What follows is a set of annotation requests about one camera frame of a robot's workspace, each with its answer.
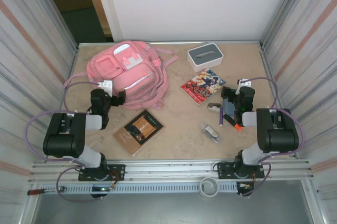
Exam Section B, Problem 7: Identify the colourful manga book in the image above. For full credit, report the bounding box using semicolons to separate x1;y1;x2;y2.
181;68;226;106

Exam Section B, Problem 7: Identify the black orange highlighter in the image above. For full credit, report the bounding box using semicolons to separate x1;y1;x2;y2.
223;115;243;131

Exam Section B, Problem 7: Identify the pink backpack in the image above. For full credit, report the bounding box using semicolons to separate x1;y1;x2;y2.
86;40;179;110

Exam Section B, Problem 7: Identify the brown book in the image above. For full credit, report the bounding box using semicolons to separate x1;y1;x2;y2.
113;109;166;157

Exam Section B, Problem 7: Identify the clear plastic eraser package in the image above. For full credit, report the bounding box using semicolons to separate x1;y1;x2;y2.
199;121;222;145

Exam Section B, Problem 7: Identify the white grey tissue box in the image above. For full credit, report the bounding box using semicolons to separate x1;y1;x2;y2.
187;42;224;73

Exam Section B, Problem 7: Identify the grey tape roll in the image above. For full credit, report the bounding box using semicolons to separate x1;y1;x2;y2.
199;177;219;198

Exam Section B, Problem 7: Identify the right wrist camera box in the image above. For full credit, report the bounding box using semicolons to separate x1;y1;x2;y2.
236;78;252;96

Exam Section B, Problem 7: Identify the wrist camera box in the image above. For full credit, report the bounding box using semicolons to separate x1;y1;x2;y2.
97;79;114;96
236;78;252;96

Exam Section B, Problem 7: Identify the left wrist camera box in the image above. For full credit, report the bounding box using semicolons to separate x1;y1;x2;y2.
97;79;114;96

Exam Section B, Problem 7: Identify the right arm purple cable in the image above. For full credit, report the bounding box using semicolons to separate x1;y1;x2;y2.
241;76;306;198

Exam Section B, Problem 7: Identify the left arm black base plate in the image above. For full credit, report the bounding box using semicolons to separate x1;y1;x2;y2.
78;164;126;182

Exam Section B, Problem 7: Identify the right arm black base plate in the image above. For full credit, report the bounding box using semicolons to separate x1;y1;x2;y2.
217;161;265;180

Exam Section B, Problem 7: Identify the aluminium mounting rail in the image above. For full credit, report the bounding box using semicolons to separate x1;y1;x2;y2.
28;158;315;182

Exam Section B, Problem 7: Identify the white door frame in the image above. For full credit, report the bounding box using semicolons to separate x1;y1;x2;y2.
91;0;124;43

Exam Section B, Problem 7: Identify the slotted grey cable duct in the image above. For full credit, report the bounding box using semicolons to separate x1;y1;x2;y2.
56;183;256;194

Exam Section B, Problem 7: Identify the red-handled screwdriver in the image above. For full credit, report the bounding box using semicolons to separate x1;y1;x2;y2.
27;186;66;196

